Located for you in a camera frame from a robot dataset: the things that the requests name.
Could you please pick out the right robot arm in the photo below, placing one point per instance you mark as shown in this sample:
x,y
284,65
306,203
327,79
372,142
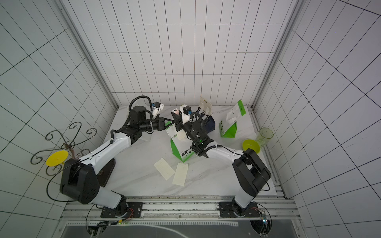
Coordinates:
x,y
250,170

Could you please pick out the lime green bowl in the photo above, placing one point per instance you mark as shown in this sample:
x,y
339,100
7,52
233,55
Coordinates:
x,y
251,144

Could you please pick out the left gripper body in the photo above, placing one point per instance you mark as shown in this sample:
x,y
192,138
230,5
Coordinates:
x,y
150,124

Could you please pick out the green white bag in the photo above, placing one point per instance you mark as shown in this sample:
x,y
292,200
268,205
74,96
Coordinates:
x,y
180,149
228,126

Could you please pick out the clear green plastic cup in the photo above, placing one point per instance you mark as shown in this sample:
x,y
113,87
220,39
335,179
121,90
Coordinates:
x,y
264,136

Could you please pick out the black wire scroll stand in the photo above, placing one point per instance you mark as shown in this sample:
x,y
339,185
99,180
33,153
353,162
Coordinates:
x,y
76,139

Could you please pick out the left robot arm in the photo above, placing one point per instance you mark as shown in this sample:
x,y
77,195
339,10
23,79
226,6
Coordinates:
x,y
79,177

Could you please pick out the navy blue beige bag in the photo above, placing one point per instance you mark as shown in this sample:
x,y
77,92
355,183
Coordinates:
x,y
204,109

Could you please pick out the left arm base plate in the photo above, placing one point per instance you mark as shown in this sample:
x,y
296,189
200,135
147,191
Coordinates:
x,y
128,209

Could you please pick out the yellow plastic goblet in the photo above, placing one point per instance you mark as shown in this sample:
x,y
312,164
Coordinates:
x,y
57,158

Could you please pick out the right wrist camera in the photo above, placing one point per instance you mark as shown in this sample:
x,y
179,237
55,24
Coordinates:
x,y
185,113

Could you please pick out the aluminium mounting rail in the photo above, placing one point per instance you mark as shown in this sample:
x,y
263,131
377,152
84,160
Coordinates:
x,y
185,208

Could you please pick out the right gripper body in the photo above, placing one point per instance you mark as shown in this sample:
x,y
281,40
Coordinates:
x,y
180,123

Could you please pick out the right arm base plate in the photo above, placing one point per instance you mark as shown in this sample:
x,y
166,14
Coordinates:
x,y
233,210

